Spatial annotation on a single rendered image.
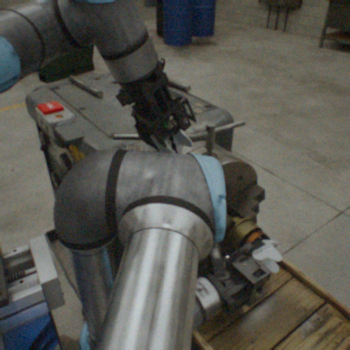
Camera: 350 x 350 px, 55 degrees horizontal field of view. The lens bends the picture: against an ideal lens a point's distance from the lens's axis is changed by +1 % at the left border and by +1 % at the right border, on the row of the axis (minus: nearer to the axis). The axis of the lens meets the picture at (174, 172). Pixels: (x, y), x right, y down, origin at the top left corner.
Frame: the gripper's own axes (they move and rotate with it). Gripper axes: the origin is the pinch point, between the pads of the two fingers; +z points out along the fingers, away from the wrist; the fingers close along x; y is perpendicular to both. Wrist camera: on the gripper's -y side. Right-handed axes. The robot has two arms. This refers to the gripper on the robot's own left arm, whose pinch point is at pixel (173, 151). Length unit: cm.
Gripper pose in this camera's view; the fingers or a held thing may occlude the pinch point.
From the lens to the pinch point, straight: 66.6
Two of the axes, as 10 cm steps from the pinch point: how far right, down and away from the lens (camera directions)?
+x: 7.4, -6.4, 2.1
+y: 5.9, 4.5, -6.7
